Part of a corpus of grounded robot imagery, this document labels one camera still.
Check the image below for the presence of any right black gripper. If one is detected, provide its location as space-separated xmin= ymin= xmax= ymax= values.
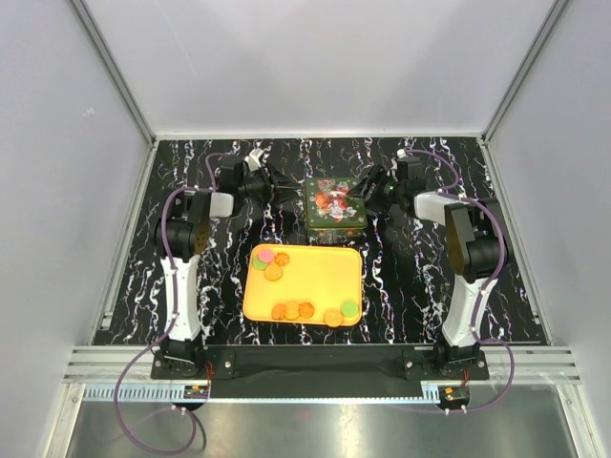
xmin=347 ymin=164 xmax=405 ymax=216

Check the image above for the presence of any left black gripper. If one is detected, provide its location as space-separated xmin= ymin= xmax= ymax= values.
xmin=237 ymin=160 xmax=301 ymax=206

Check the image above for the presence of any gold tin lid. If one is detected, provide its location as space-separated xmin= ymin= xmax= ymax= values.
xmin=304 ymin=177 xmax=367 ymax=233

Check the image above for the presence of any green gold cookie tin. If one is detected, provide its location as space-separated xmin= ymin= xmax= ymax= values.
xmin=305 ymin=221 xmax=368 ymax=244

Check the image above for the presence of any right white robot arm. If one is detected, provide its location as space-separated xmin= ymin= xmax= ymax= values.
xmin=348 ymin=157 xmax=514 ymax=379

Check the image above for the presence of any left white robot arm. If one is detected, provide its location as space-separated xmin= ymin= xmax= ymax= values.
xmin=153 ymin=148 xmax=299 ymax=378

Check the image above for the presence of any pink sandwich cookie top left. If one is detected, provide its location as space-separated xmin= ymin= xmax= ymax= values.
xmin=258 ymin=249 xmax=275 ymax=263

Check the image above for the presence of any orange swirl cookie top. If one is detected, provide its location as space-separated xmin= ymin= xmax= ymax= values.
xmin=274 ymin=252 xmax=290 ymax=267

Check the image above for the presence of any orange swirl cookie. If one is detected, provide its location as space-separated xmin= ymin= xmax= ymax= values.
xmin=274 ymin=252 xmax=290 ymax=267
xmin=298 ymin=302 xmax=315 ymax=319

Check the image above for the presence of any green sandwich cookie top left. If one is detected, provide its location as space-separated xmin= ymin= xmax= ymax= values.
xmin=252 ymin=257 xmax=268 ymax=271

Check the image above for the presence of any green sandwich cookie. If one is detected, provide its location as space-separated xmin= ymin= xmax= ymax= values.
xmin=340 ymin=301 xmax=360 ymax=318
xmin=252 ymin=257 xmax=268 ymax=271

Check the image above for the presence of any round tan biscuit top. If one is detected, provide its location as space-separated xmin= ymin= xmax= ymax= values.
xmin=263 ymin=262 xmax=283 ymax=281

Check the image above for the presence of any round tan biscuit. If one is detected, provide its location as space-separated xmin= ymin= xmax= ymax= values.
xmin=263 ymin=262 xmax=283 ymax=281
xmin=284 ymin=302 xmax=301 ymax=321
xmin=324 ymin=309 xmax=343 ymax=327

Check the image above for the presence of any yellow serving tray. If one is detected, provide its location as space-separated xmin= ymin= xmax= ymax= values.
xmin=242 ymin=244 xmax=363 ymax=328

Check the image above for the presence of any green sandwich cookie bottom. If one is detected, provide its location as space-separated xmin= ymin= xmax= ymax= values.
xmin=340 ymin=301 xmax=360 ymax=318

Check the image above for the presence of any orange shell cookie bottom left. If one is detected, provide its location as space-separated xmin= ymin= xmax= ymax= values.
xmin=271 ymin=304 xmax=285 ymax=321

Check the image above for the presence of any orange swirl cookie bottom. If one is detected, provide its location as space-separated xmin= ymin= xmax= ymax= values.
xmin=298 ymin=302 xmax=315 ymax=319

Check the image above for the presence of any round tan biscuit bottom right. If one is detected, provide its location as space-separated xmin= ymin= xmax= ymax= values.
xmin=324 ymin=309 xmax=343 ymax=327

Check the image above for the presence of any left aluminium frame post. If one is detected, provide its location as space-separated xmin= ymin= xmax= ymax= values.
xmin=68 ymin=0 xmax=156 ymax=146

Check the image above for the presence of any aluminium frame post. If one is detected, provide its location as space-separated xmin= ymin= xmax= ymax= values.
xmin=68 ymin=0 xmax=156 ymax=146
xmin=481 ymin=0 xmax=572 ymax=142

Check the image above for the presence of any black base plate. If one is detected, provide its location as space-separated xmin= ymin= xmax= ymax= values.
xmin=151 ymin=344 xmax=490 ymax=391

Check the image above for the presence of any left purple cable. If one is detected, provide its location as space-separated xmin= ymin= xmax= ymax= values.
xmin=114 ymin=152 xmax=254 ymax=453

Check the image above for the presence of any right aluminium frame post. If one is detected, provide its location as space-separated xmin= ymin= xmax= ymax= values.
xmin=481 ymin=0 xmax=572 ymax=142

